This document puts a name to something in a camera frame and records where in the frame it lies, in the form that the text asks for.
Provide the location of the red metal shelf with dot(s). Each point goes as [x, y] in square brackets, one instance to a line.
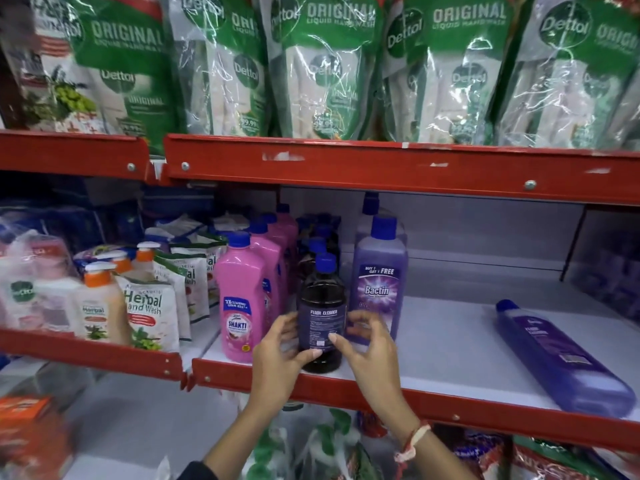
[450, 394]
[400, 167]
[70, 154]
[90, 357]

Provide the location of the white wrapped hand wash pack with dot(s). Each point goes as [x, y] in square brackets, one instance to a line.
[35, 289]

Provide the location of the red white wrist thread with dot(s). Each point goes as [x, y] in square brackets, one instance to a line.
[412, 442]

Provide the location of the purple floor cleaner bottle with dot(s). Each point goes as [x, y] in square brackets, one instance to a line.
[369, 214]
[380, 279]
[560, 359]

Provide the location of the person's right hand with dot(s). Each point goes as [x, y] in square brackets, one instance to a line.
[377, 364]

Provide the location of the person's left hand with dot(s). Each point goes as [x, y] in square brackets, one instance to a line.
[272, 364]

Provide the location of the dark sleeve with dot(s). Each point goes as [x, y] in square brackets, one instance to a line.
[197, 472]

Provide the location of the person's right forearm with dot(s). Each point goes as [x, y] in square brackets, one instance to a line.
[440, 459]

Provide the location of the red packets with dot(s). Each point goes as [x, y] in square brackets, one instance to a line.
[540, 459]

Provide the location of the green hand wash refill pouch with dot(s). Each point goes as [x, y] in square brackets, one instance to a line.
[450, 74]
[320, 69]
[220, 69]
[570, 79]
[125, 69]

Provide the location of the dark floor cleaner bottle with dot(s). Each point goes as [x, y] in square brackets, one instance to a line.
[312, 254]
[322, 299]
[325, 227]

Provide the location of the purple wrapped packs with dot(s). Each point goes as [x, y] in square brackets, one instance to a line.
[610, 279]

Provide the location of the person's left forearm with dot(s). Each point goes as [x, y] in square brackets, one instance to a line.
[240, 442]

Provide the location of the black shelf bracket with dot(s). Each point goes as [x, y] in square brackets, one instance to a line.
[572, 244]

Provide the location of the blue wrapped packs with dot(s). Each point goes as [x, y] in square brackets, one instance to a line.
[75, 224]

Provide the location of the pink floor cleaner bottle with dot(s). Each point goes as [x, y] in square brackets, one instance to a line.
[240, 299]
[274, 264]
[289, 219]
[286, 244]

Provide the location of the orange cardboard box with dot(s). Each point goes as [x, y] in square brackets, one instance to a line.
[30, 434]

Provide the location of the white herbal refill pouch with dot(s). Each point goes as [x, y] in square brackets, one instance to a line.
[45, 69]

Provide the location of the white herbal hand wash pouch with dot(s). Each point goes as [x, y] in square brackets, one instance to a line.
[181, 294]
[197, 279]
[150, 314]
[216, 264]

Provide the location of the orange pump hand wash bottle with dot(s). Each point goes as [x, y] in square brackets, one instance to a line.
[100, 309]
[121, 262]
[146, 259]

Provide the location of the person's right thumb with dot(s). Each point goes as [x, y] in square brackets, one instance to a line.
[342, 347]

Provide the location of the person's left thumb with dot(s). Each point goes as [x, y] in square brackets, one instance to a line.
[307, 357]

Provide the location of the green white wrapped pouches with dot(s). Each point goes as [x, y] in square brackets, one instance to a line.
[320, 444]

